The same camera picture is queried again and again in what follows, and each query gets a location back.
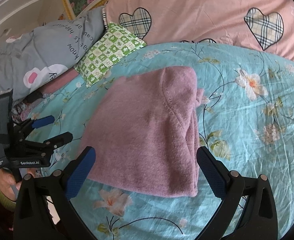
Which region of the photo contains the pink knitted sweater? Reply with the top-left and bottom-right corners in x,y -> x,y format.
78,65 -> 205,198

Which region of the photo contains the pink bedsheet with plaid hearts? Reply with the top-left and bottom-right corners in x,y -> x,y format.
104,0 -> 294,67

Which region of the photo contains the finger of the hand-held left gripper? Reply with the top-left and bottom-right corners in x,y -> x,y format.
18,115 -> 55,134
27,131 -> 73,155

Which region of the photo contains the grey printed quilt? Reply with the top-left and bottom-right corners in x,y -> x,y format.
0,6 -> 108,115

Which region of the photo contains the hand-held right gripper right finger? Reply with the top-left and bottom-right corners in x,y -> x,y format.
194,146 -> 278,240

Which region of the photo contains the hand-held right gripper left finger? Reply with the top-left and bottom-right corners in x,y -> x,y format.
13,146 -> 97,240

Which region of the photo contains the person's left hand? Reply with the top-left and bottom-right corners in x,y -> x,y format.
0,170 -> 23,201

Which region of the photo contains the person's left forearm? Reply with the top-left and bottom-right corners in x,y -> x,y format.
0,182 -> 17,212

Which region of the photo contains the green checked pillow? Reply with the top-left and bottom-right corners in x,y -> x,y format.
73,22 -> 147,88

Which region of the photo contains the teal floral blanket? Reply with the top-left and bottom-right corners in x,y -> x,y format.
14,41 -> 294,240

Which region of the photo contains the mauve blanket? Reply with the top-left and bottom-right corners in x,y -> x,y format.
41,69 -> 87,98

